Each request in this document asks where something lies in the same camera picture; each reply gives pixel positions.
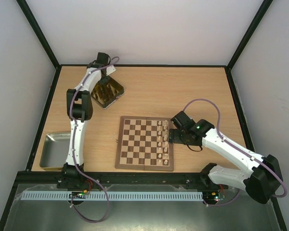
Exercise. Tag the wooden chess board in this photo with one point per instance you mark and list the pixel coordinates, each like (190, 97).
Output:
(137, 144)

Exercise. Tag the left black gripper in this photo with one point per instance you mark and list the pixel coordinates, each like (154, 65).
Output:
(103, 82)

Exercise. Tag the gold tin with dark pieces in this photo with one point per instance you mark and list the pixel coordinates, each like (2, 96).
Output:
(106, 94)

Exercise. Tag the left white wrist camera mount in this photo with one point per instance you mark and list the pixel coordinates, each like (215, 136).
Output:
(109, 70)

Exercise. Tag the row of light chess pieces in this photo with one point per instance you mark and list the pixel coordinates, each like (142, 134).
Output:
(163, 154)

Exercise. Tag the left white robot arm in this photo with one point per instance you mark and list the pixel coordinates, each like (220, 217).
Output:
(80, 111)

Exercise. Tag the light blue slotted cable duct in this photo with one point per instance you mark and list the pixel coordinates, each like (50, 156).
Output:
(112, 196)

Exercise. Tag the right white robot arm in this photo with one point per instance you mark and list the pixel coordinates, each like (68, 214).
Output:
(258, 176)

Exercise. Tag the black aluminium frame rail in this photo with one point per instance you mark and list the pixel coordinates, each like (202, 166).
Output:
(186, 180)

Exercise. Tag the silver metal tray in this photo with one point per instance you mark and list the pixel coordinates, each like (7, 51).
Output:
(55, 150)

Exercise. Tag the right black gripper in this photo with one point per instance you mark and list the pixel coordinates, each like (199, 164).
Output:
(171, 135)

